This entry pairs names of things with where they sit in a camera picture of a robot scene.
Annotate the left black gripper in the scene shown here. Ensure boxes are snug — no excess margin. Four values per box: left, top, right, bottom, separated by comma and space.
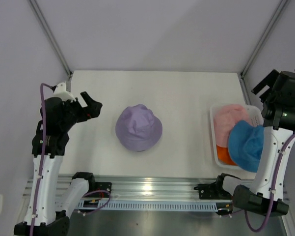
60, 91, 102, 130

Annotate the purple bucket hat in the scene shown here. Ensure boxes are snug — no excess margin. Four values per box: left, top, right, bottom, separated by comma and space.
115, 104, 162, 152

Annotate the pink bucket hat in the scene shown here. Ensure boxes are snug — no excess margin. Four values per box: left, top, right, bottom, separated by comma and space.
213, 104, 250, 148

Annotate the blue bucket hat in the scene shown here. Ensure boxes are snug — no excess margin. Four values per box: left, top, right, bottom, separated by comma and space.
228, 120, 264, 173

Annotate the orange bucket hat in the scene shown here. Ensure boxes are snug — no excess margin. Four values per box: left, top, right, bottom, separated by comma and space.
216, 146, 236, 166

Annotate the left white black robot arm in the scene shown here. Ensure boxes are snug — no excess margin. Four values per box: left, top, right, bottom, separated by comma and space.
14, 91, 103, 236

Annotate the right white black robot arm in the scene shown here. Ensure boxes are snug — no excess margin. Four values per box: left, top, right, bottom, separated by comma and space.
195, 70, 295, 217

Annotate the white plastic basket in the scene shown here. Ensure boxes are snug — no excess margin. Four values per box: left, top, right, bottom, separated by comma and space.
209, 104, 263, 170

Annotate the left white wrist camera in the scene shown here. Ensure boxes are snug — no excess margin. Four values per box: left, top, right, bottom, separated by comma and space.
52, 82, 77, 102

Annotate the right aluminium frame post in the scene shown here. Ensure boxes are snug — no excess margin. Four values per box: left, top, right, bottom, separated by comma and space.
240, 0, 291, 78

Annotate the aluminium frame post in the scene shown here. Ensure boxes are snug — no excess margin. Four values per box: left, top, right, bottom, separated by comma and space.
27, 0, 72, 78
240, 0, 291, 78

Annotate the left aluminium frame post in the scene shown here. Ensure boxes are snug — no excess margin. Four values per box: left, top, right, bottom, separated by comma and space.
27, 0, 72, 78

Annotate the white slotted cable duct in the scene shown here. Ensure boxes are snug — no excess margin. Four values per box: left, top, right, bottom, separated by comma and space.
77, 200, 230, 212

